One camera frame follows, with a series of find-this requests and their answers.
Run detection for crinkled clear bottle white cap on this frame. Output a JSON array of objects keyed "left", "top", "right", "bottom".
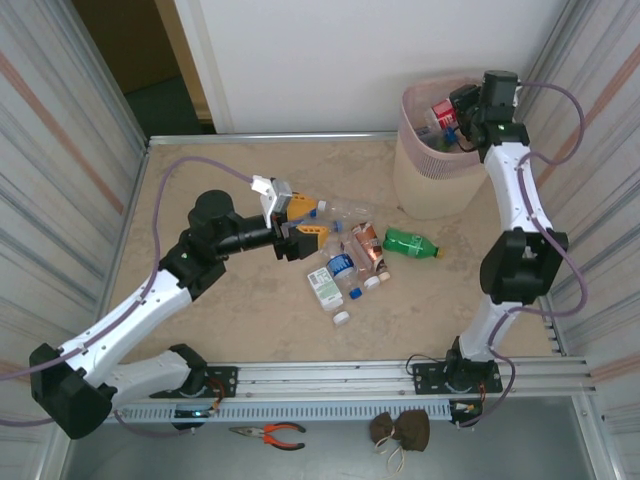
[{"left": 317, "top": 196, "right": 377, "bottom": 220}]

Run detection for corrugated right side panel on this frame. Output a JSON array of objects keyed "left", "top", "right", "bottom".
[{"left": 519, "top": 0, "right": 640, "bottom": 480}]

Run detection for aluminium table side rail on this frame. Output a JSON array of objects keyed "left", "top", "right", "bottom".
[
  {"left": 99, "top": 142, "right": 154, "bottom": 364},
  {"left": 539, "top": 294, "right": 571, "bottom": 359}
]

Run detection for clear bottle blue label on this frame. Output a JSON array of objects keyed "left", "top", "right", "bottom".
[{"left": 324, "top": 251, "right": 365, "bottom": 301}]

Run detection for corrugated panel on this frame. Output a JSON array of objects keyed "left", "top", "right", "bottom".
[
  {"left": 519, "top": 0, "right": 640, "bottom": 480},
  {"left": 0, "top": 0, "right": 149, "bottom": 401}
]

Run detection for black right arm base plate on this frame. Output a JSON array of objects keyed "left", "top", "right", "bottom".
[{"left": 411, "top": 358, "right": 504, "bottom": 396}]

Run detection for orange handled pliers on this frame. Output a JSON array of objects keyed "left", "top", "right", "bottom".
[{"left": 228, "top": 421, "right": 308, "bottom": 452}]

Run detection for grey slotted cable duct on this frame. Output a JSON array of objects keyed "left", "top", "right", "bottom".
[{"left": 115, "top": 398, "right": 455, "bottom": 425}]

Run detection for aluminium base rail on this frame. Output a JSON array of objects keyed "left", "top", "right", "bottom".
[{"left": 149, "top": 355, "right": 599, "bottom": 401}]

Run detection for aluminium frame post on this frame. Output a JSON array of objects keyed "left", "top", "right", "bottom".
[
  {"left": 69, "top": 0, "right": 151, "bottom": 146},
  {"left": 512, "top": 0, "right": 576, "bottom": 121}
]

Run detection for copper brown label bottle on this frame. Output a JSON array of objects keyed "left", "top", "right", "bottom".
[{"left": 350, "top": 222, "right": 392, "bottom": 282}]

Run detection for bluish clear bottle blue cap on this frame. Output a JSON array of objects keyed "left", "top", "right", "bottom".
[{"left": 319, "top": 219, "right": 351, "bottom": 254}]

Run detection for corrugated left side panel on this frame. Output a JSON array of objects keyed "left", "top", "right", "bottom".
[{"left": 0, "top": 0, "right": 149, "bottom": 401}]

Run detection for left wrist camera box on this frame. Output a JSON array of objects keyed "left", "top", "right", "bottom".
[{"left": 250, "top": 174, "right": 294, "bottom": 230}]

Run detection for white door frame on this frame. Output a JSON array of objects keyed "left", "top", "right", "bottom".
[{"left": 172, "top": 0, "right": 235, "bottom": 135}]

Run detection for aluminium table edge rail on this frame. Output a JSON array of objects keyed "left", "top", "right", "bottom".
[{"left": 146, "top": 131, "right": 400, "bottom": 147}]

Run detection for red label bottle red cap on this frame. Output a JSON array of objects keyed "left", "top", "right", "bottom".
[{"left": 430, "top": 98, "right": 457, "bottom": 127}]

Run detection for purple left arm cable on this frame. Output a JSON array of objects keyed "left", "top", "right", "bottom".
[{"left": 0, "top": 156, "right": 256, "bottom": 437}]

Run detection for brown cloth pouch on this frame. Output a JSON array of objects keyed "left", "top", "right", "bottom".
[{"left": 368, "top": 410, "right": 432, "bottom": 474}]

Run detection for white green label bottle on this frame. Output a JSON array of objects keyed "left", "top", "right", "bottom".
[{"left": 306, "top": 266, "right": 352, "bottom": 328}]

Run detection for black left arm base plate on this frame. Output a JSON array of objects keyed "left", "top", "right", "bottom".
[{"left": 149, "top": 366, "right": 240, "bottom": 400}]

